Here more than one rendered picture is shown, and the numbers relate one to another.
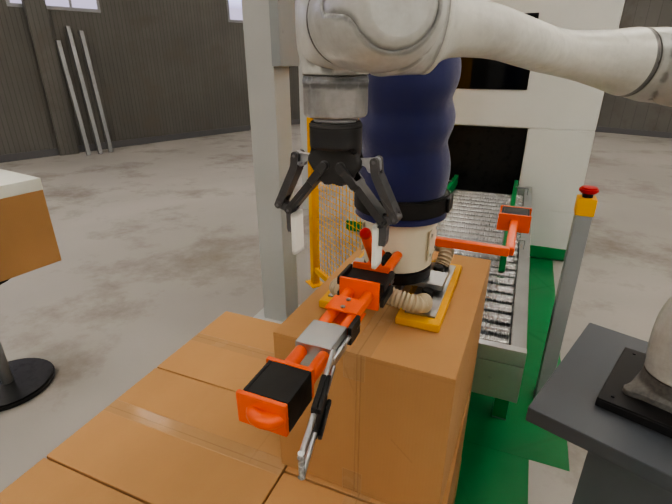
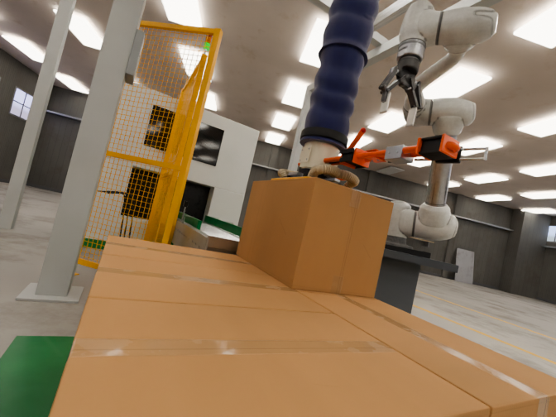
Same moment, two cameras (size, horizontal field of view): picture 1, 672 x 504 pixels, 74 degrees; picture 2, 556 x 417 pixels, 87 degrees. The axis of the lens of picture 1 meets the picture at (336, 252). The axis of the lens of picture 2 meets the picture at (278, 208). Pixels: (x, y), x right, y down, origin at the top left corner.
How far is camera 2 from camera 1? 126 cm
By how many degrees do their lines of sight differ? 56
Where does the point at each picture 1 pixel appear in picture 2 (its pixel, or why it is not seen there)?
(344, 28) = (488, 21)
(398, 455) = (365, 255)
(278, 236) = (84, 207)
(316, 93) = (420, 45)
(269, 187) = (88, 161)
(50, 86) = not seen: outside the picture
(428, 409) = (382, 221)
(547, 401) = not seen: hidden behind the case
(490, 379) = not seen: hidden behind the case
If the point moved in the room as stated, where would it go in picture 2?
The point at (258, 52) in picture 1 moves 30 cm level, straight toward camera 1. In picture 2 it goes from (113, 59) to (142, 54)
